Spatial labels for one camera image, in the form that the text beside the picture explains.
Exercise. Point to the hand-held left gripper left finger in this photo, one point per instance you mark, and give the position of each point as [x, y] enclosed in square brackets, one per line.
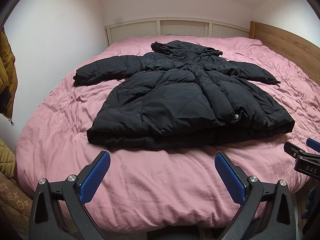
[96, 177]

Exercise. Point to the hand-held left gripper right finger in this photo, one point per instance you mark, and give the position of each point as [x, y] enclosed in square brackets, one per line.
[228, 177]

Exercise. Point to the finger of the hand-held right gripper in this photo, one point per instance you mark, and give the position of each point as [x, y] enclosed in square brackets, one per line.
[313, 145]
[292, 150]

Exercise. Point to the black puffer coat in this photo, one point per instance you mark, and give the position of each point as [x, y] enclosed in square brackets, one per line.
[175, 100]

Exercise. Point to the person's right hand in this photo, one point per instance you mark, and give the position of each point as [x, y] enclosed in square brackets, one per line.
[310, 201]

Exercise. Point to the pink bed blanket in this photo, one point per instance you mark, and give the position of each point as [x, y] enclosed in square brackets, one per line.
[150, 185]

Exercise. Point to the brown patterned bag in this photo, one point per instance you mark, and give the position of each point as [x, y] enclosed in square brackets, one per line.
[12, 195]

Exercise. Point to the mustard quilted cloth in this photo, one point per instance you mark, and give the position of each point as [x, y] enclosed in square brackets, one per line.
[6, 157]

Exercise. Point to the wooden bed side board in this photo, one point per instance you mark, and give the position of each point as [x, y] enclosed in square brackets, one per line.
[282, 40]

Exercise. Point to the brown hanging jacket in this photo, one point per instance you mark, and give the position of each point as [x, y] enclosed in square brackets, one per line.
[6, 75]

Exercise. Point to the white slatted headboard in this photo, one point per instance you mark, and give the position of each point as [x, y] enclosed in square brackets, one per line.
[135, 31]

